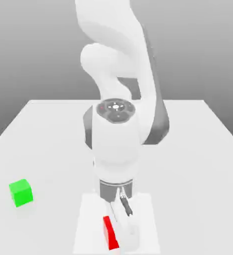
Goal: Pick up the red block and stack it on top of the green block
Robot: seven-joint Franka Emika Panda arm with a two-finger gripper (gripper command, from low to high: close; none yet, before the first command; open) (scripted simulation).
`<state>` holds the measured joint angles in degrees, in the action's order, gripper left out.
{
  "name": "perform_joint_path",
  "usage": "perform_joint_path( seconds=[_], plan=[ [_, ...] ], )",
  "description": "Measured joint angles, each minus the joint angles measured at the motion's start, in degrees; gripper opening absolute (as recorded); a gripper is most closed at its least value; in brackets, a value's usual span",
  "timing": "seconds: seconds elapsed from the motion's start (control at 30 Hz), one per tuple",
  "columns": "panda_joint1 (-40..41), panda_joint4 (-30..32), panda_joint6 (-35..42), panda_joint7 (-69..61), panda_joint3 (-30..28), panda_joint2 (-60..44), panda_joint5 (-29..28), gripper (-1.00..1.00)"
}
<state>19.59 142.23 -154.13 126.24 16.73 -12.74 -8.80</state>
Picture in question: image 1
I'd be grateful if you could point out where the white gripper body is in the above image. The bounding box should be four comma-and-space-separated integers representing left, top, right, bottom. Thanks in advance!
109, 199, 142, 253

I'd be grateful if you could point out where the small red cube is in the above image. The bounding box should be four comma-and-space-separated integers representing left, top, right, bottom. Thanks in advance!
103, 216, 120, 251

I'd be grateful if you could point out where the small green cube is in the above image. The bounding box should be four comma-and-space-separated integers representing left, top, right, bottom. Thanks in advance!
8, 178, 34, 208

